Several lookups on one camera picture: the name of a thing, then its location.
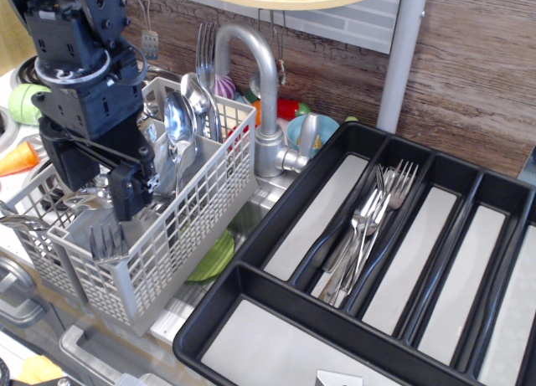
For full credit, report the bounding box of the large silver spoon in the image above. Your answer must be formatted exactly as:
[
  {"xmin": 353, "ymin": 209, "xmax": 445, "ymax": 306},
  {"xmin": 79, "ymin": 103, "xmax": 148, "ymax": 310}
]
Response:
[{"xmin": 164, "ymin": 90, "xmax": 197, "ymax": 197}]

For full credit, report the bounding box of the black cutlery tray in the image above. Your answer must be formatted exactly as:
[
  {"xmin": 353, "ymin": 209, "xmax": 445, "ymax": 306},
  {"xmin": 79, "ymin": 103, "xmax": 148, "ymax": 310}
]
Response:
[{"xmin": 173, "ymin": 122, "xmax": 535, "ymax": 385}]

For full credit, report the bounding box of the purple toy onion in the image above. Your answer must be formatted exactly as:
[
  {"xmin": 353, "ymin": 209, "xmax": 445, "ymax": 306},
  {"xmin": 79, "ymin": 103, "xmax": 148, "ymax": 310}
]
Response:
[{"xmin": 214, "ymin": 75, "xmax": 236, "ymax": 100}]

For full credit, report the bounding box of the green plate in sink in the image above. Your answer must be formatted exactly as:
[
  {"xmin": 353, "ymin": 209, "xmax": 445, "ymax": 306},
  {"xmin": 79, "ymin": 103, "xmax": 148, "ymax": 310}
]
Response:
[{"xmin": 187, "ymin": 229, "xmax": 235, "ymax": 282}]

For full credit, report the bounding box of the small silver spoon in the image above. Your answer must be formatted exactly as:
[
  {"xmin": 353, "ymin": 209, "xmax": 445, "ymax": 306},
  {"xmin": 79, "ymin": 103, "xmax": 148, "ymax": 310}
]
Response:
[{"xmin": 181, "ymin": 73, "xmax": 209, "ymax": 137}]

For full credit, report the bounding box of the silver serving spoon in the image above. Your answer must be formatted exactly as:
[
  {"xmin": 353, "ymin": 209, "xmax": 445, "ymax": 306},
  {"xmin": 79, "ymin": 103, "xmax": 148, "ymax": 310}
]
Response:
[{"xmin": 63, "ymin": 191, "xmax": 113, "ymax": 211}]

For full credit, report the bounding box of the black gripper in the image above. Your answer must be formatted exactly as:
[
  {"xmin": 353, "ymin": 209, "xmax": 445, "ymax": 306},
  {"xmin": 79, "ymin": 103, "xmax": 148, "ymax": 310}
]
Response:
[{"xmin": 32, "ymin": 75, "xmax": 156, "ymax": 221}]

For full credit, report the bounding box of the grey cutlery basket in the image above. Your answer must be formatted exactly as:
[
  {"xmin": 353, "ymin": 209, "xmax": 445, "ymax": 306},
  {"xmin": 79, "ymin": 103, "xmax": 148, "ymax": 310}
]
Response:
[{"xmin": 8, "ymin": 98, "xmax": 257, "ymax": 335}]

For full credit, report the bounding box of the orange toy carrot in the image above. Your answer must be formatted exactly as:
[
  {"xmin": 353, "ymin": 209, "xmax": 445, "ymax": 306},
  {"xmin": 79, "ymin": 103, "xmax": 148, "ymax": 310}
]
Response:
[{"xmin": 1, "ymin": 141, "xmax": 41, "ymax": 177}]

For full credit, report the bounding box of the forks pile in tray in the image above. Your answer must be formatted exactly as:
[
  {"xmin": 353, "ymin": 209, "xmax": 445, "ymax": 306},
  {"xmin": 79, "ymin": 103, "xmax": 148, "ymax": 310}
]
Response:
[{"xmin": 312, "ymin": 160, "xmax": 419, "ymax": 306}]

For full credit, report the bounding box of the grey support pole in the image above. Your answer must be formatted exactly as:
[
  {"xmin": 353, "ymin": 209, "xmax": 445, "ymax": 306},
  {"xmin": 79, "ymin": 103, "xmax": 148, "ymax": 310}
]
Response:
[{"xmin": 376, "ymin": 0, "xmax": 426, "ymax": 134}]

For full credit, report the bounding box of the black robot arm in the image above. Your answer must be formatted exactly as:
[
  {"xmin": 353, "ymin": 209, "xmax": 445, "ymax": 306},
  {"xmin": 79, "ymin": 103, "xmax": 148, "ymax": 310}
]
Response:
[{"xmin": 8, "ymin": 0, "xmax": 157, "ymax": 221}]

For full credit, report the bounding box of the black stove burner coil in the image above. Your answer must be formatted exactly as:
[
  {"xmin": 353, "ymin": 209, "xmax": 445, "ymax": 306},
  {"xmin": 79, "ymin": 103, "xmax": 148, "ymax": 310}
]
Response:
[{"xmin": 16, "ymin": 56, "xmax": 43, "ymax": 85}]

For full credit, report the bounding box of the tall upright silver fork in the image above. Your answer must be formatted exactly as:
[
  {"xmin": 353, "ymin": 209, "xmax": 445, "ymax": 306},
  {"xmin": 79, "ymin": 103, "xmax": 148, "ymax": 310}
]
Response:
[{"xmin": 196, "ymin": 23, "xmax": 223, "ymax": 143}]

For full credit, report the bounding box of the silver sink faucet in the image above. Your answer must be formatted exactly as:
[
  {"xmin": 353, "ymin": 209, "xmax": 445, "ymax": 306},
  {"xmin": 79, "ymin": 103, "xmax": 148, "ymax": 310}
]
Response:
[{"xmin": 215, "ymin": 21, "xmax": 317, "ymax": 178}]

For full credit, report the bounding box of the hanging metal spatula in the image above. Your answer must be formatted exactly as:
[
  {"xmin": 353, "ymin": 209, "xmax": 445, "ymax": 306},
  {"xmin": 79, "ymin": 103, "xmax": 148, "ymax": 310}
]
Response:
[{"xmin": 137, "ymin": 0, "xmax": 159, "ymax": 60}]

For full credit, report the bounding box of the red toy pepper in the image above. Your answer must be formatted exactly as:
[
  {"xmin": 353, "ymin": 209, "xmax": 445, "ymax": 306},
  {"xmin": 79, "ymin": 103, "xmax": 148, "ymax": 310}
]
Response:
[{"xmin": 277, "ymin": 98, "xmax": 312, "ymax": 121}]

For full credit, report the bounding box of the light blue cup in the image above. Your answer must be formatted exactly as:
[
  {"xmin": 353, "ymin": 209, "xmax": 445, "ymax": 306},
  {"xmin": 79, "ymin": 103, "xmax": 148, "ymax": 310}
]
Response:
[{"xmin": 286, "ymin": 115, "xmax": 339, "ymax": 157}]

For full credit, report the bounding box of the green toy cabbage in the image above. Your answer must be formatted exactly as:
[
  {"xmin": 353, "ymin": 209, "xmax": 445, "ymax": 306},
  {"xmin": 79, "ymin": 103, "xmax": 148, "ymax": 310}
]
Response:
[{"xmin": 8, "ymin": 84, "xmax": 50, "ymax": 126}]

